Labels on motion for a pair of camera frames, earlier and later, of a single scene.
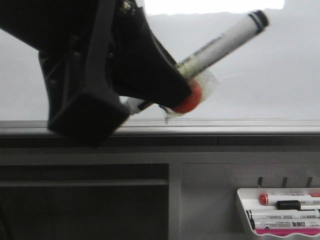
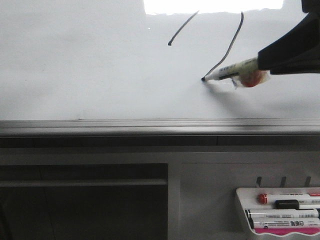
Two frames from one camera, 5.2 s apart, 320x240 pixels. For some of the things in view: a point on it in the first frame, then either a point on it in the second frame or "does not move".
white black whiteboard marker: [196, 63] -> [244, 66]
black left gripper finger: [140, 67] -> [298, 51]
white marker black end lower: [286, 223] does not move
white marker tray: [249, 199] does not move
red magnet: [202, 85] -> [252, 79]
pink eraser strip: [288, 231] does not move
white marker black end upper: [283, 214] does not move
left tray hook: [259, 182] does not move
